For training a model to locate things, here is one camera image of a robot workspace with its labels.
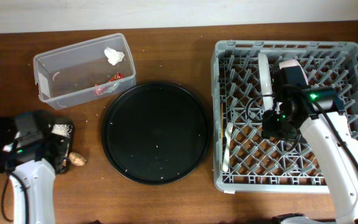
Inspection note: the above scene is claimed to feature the brown mushroom piece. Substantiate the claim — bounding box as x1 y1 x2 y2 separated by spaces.
68 152 86 166

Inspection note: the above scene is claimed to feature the grey plate with food scraps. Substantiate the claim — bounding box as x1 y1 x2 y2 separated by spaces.
258 53 273 110

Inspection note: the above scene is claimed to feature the white plastic fork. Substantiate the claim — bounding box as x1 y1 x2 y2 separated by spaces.
222 122 234 172

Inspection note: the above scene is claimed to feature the wooden chopstick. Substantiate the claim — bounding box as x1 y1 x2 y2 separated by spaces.
220 103 224 139

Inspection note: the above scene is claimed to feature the round black serving tray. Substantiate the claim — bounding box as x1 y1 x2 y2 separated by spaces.
101 82 212 185

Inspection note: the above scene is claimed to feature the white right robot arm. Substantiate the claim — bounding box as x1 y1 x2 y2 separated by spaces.
259 65 358 223

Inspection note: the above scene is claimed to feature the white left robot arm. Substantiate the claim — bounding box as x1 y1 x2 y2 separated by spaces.
4 110 75 223

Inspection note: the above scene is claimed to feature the grey plastic dishwasher rack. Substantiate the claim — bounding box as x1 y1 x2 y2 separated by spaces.
211 40 358 194

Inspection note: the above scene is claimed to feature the black rectangular waste bin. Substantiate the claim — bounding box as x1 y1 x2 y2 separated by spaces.
0 114 75 173

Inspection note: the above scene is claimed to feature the clear plastic waste bin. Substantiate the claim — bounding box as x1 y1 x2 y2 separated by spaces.
33 33 136 110

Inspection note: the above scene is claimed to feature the pile of rice and peanut shells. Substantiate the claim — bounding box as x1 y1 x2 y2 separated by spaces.
51 124 73 138

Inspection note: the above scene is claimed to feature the red snack wrapper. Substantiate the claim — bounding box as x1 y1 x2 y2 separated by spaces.
94 73 124 96

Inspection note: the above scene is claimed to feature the crumpled white tissue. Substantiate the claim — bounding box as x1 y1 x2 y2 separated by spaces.
104 47 125 66

